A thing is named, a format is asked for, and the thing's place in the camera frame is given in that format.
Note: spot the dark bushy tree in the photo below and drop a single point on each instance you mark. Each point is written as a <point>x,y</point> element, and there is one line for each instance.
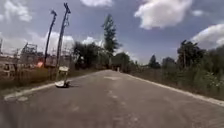
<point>120,60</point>

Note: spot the clump of dark trees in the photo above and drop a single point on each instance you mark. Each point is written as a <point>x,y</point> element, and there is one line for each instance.
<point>87,55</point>

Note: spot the tall slim tree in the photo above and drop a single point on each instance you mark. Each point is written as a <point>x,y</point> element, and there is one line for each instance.
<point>109,36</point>

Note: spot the grey asphalt road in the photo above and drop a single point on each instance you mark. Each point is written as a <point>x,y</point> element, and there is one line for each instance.
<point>113,103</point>

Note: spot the leaning utility pole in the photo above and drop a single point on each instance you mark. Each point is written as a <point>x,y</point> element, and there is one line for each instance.
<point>62,36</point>
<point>48,40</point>

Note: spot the pale concrete kerb strip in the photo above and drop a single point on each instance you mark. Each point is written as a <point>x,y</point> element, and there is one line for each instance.
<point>30,90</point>
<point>186,92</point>

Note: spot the row of distant trees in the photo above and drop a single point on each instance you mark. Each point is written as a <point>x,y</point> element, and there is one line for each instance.
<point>191,55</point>

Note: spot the overgrown bushy verge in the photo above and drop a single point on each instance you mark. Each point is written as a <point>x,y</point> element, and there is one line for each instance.
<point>196,81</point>

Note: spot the dry grass verge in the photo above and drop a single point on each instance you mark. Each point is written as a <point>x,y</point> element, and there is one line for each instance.
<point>23,78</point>

